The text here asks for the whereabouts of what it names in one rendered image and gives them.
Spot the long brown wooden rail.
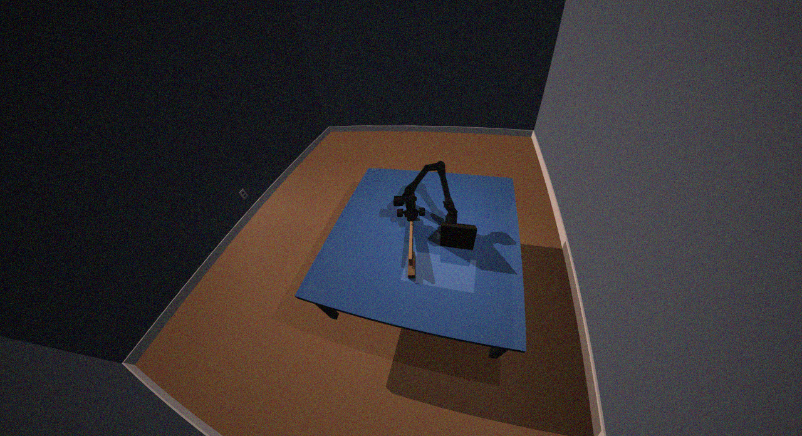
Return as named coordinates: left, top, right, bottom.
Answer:
left=409, top=221, right=414, bottom=266

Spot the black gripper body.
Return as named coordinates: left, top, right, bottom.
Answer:
left=397, top=205, right=425, bottom=217

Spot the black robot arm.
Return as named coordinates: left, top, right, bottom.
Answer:
left=393, top=161, right=458, bottom=224

